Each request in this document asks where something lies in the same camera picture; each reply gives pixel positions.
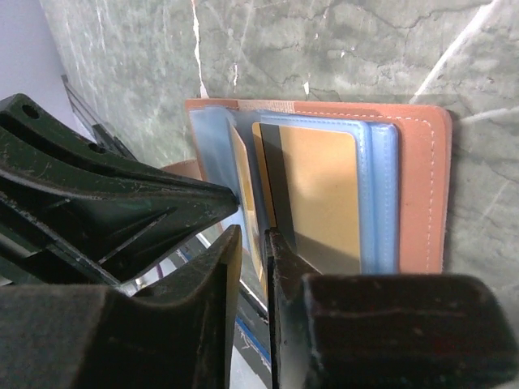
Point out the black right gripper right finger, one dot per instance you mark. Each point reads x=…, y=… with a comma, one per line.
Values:
x=387, y=331

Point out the gold numbered card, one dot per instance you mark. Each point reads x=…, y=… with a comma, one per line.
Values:
x=248, y=205

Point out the brown leather card holder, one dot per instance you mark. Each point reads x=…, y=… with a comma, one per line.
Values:
x=403, y=162

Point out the orange striped card in holder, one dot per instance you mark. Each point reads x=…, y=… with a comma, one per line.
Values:
x=310, y=184

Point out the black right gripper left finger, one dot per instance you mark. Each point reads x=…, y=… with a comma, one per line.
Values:
x=176, y=333

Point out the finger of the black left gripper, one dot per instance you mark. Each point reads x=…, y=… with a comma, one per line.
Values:
x=64, y=225
x=26, y=120

